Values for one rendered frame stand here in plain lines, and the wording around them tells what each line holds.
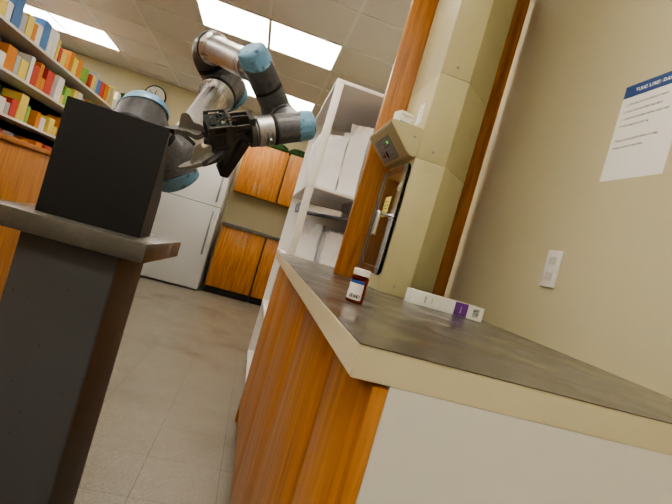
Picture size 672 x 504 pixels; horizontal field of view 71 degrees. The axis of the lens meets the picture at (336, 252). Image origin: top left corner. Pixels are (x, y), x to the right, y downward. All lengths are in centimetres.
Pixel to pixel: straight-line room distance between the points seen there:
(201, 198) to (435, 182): 506
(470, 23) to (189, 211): 515
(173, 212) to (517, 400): 609
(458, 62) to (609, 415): 133
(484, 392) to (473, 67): 136
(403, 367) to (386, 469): 12
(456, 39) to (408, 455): 146
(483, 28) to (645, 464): 146
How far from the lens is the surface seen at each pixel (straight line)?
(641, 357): 125
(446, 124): 172
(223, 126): 114
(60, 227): 105
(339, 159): 300
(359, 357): 54
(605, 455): 72
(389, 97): 207
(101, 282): 109
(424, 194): 166
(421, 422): 59
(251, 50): 124
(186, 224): 649
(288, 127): 120
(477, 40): 184
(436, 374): 58
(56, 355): 115
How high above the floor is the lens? 103
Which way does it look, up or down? level
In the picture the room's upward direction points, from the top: 16 degrees clockwise
